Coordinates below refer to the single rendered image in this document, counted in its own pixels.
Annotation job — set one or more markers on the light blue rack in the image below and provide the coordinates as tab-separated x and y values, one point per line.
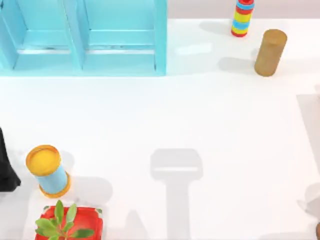
120	37

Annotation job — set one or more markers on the blue and yellow can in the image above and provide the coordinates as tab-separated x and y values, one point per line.
48	172

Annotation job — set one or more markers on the red plant pot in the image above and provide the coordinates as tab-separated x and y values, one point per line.
86	220

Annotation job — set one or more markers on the brown cylinder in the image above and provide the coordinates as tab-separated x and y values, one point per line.
270	53

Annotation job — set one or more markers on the stack of coloured rings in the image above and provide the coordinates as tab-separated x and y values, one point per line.
242	21

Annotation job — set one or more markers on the green plant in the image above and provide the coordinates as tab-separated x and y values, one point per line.
60	225

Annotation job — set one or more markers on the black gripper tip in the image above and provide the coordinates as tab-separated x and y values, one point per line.
6	170

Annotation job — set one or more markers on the brown round object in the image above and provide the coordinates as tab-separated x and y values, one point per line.
318	231

